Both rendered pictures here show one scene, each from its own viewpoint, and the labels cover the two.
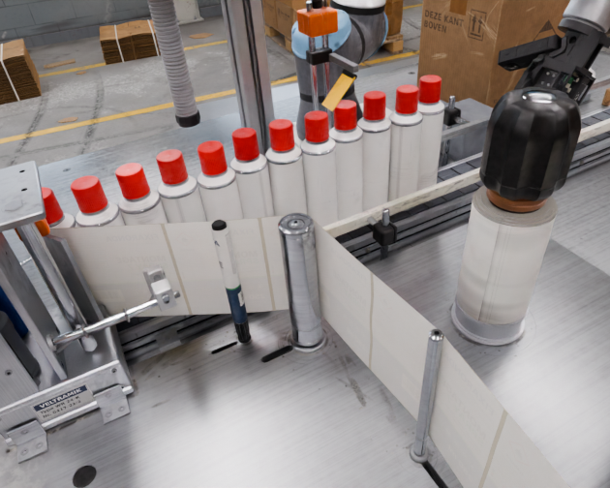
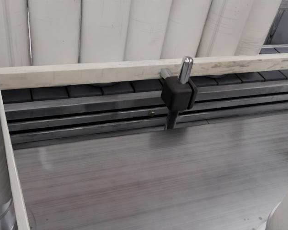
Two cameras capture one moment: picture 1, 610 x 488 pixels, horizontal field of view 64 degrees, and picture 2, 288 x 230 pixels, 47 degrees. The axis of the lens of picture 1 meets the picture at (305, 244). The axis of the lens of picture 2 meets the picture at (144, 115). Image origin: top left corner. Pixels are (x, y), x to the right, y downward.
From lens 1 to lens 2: 0.40 m
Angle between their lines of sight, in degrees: 2
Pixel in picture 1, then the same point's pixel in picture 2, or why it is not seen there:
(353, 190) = (152, 24)
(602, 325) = not seen: outside the picture
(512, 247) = not seen: outside the picture
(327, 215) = (105, 47)
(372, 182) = (180, 23)
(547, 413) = not seen: outside the picture
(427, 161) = (258, 20)
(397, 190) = (210, 46)
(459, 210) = (276, 96)
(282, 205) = (37, 9)
